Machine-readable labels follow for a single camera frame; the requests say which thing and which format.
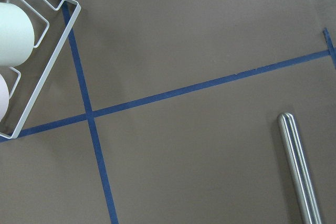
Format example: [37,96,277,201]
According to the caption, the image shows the steel muddler black tip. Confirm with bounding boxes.
[278,112,322,223]

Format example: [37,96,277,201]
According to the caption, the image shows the pale green cup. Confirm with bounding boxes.
[1,3,35,67]

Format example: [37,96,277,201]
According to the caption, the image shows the pale pink cup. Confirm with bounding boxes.
[0,75,9,121]

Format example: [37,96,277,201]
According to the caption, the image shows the white wire cup rack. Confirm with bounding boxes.
[1,0,81,142]

